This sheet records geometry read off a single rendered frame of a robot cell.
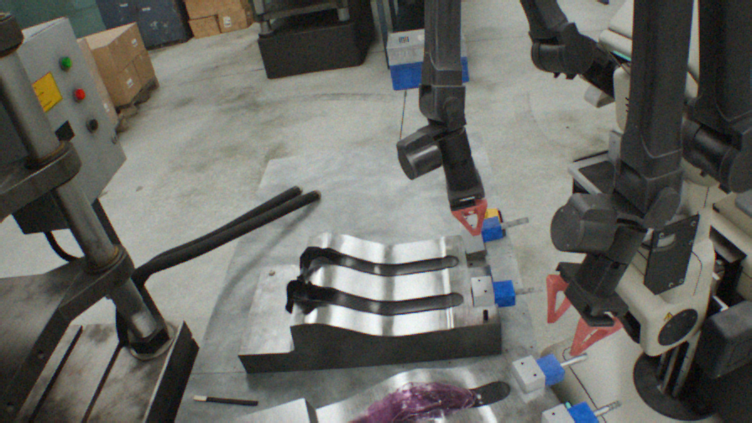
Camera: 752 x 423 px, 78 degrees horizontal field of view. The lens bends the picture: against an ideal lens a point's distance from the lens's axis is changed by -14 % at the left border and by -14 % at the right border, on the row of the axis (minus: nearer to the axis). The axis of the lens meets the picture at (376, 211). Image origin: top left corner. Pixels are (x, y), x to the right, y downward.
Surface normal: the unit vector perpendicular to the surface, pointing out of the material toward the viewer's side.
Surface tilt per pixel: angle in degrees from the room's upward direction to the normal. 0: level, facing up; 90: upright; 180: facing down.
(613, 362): 0
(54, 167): 90
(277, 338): 0
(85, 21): 90
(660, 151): 75
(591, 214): 90
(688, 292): 90
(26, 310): 0
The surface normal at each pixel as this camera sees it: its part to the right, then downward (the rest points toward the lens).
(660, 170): 0.18, 0.53
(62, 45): 0.99, -0.11
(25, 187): 0.76, 0.25
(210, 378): -0.17, -0.80
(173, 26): -0.07, 0.59
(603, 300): 0.27, -0.85
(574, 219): -0.93, -0.11
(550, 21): 0.19, 0.14
